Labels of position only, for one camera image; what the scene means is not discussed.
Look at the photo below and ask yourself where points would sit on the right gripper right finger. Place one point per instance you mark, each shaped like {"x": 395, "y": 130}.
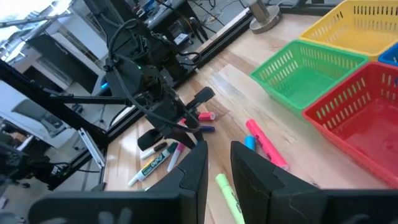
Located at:
{"x": 264, "y": 193}

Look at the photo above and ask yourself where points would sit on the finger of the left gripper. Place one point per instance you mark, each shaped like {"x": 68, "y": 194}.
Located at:
{"x": 195, "y": 124}
{"x": 183, "y": 137}

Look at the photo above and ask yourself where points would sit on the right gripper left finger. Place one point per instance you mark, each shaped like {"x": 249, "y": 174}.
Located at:
{"x": 192, "y": 174}

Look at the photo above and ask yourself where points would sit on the thin pink marker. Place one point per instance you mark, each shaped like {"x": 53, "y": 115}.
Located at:
{"x": 175, "y": 158}

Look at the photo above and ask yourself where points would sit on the thin black marker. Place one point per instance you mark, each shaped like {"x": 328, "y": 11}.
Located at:
{"x": 154, "y": 150}

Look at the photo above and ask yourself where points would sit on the thin yellow marker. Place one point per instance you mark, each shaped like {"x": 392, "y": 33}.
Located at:
{"x": 150, "y": 161}

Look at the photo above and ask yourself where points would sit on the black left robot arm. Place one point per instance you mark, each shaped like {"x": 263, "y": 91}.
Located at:
{"x": 130, "y": 46}

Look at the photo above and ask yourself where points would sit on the thin purple marker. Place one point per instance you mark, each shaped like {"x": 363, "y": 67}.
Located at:
{"x": 207, "y": 128}

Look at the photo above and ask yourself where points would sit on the pink highlighter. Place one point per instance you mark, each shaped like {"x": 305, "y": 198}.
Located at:
{"x": 267, "y": 146}
{"x": 206, "y": 116}

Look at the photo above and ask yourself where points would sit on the light green highlighter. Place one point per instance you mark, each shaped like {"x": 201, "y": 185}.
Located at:
{"x": 230, "y": 199}

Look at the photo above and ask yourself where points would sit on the dark green Expo marker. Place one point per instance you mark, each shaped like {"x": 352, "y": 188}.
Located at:
{"x": 152, "y": 168}

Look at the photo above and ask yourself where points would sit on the blue highlighter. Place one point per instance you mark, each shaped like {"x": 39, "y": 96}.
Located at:
{"x": 249, "y": 142}

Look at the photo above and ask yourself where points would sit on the green plastic basket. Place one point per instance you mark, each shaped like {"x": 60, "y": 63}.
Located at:
{"x": 311, "y": 90}

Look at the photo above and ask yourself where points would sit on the red plastic basket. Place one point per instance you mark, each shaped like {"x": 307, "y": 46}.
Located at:
{"x": 373, "y": 137}

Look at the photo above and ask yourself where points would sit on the white bulb lamp brass base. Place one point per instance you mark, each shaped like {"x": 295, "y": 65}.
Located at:
{"x": 265, "y": 21}

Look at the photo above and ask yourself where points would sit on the yellow plastic basket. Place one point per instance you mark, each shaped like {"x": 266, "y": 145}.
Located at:
{"x": 357, "y": 40}

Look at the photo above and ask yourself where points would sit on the blue plastic basket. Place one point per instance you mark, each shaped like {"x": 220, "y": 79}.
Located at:
{"x": 392, "y": 57}

